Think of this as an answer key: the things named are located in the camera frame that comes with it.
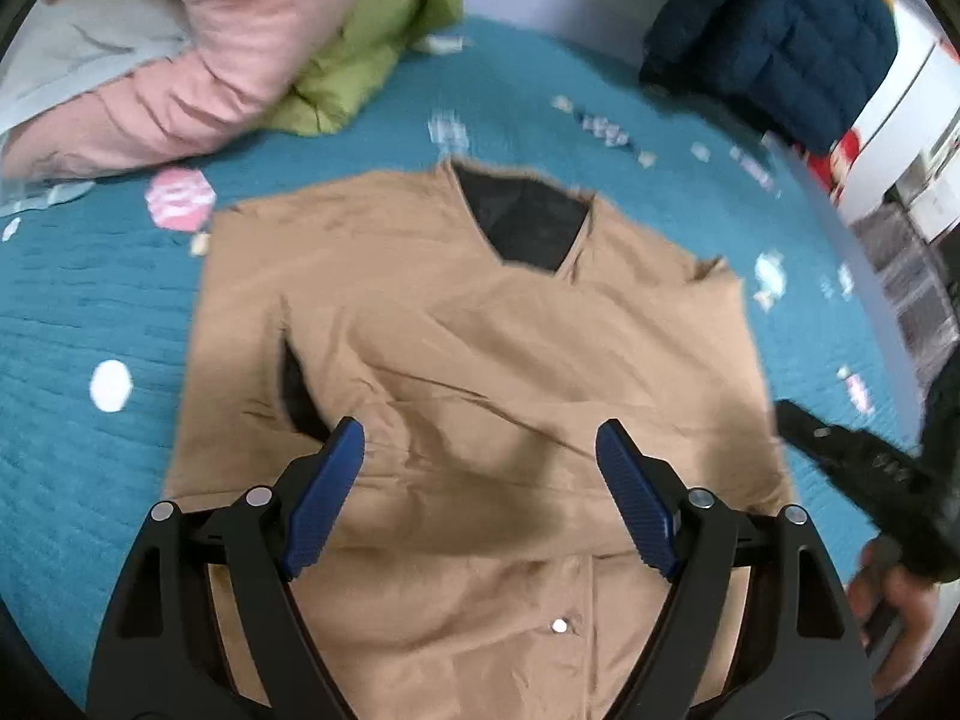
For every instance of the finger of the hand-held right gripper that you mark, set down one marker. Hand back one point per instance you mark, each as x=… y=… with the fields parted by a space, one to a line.
x=821 y=442

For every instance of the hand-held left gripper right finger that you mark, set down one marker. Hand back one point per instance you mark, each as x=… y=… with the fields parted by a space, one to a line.
x=637 y=499

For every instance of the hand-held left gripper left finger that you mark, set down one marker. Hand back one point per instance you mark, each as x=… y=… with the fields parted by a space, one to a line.
x=324 y=491

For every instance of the tan jacket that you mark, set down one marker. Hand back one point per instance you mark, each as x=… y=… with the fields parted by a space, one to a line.
x=480 y=367

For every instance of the person's right hand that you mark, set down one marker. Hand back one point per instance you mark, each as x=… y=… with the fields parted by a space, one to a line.
x=896 y=615

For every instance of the teal printed bedspread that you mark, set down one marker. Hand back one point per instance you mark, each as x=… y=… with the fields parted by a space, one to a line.
x=97 y=300

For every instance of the white cabinet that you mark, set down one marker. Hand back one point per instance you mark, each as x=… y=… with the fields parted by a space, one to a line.
x=907 y=127

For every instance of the navy quilted jacket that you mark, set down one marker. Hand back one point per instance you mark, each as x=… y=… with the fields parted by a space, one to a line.
x=772 y=37

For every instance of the green padded jacket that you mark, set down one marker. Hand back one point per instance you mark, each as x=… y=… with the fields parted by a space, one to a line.
x=375 y=37

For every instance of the pink padded jacket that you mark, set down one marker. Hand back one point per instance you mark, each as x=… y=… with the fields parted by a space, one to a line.
x=202 y=45

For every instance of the light blue cloth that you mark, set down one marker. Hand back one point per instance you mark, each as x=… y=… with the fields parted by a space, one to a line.
x=71 y=60

